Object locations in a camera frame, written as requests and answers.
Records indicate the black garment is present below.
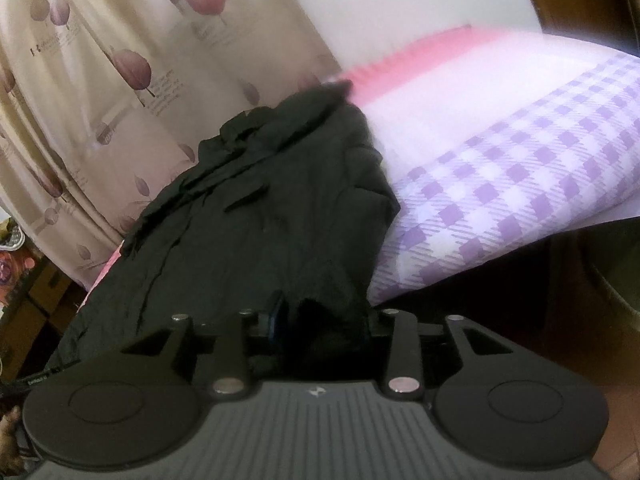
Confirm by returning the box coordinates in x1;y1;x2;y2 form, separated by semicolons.
51;81;399;368

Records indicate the pink purple checked bed sheet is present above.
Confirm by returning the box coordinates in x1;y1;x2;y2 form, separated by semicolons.
74;27;640;311

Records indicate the olive cloth with white band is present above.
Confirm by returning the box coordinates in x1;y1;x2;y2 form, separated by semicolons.
0;217;26;252

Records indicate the beige leaf pattern curtain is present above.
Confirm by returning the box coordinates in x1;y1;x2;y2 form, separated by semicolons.
1;0;338;286

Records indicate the brown wooden drawer desk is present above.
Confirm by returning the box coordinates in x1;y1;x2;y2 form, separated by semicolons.
1;257;86;384

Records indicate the pink bag on desk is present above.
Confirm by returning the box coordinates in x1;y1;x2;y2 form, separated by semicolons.
0;246;38;308

